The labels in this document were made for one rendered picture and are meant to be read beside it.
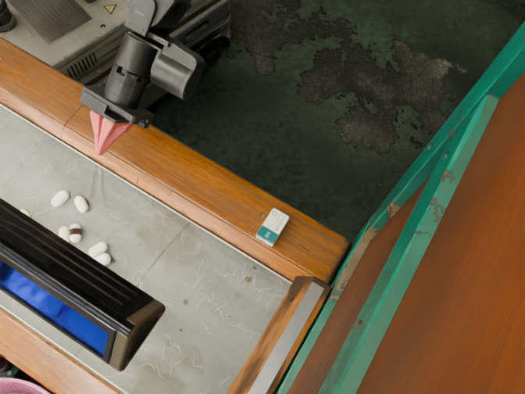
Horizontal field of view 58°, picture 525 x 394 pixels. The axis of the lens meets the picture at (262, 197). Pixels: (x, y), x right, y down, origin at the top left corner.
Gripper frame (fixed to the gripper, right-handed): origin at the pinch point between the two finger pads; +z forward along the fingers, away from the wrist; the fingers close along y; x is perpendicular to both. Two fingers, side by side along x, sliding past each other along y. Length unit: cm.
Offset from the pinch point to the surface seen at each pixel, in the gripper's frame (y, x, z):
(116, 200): 2.4, 7.4, 10.5
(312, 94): 6, 123, -13
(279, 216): 30.3, 11.6, -2.1
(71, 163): -9.5, 8.3, 9.5
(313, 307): 43.0, -2.1, 2.5
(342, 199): 38, 101, 12
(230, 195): 20.4, 12.8, -0.3
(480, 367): 45, -52, -24
